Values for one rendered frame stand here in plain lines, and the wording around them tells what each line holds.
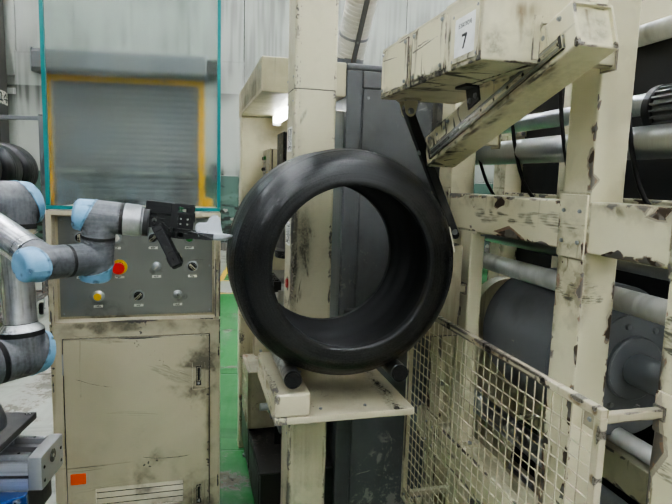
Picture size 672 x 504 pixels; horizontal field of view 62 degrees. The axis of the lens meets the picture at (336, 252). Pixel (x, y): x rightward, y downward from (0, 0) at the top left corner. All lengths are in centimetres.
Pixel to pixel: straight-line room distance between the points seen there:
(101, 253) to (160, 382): 78
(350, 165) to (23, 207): 88
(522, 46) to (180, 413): 159
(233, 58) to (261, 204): 968
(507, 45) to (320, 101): 67
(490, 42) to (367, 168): 38
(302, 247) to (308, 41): 61
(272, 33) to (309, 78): 929
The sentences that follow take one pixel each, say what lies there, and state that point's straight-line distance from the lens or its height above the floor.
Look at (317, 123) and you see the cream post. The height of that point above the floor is 156.
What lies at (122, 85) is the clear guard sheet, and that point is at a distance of 200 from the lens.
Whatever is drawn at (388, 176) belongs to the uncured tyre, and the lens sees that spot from 135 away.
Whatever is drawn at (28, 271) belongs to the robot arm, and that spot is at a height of 118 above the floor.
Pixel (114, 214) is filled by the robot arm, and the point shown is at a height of 130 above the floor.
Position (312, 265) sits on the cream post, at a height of 113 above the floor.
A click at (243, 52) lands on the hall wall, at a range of 1095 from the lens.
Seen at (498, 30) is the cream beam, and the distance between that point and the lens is 124.
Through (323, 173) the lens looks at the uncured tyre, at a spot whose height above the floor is 140.
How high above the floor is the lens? 139
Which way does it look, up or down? 7 degrees down
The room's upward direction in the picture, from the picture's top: 2 degrees clockwise
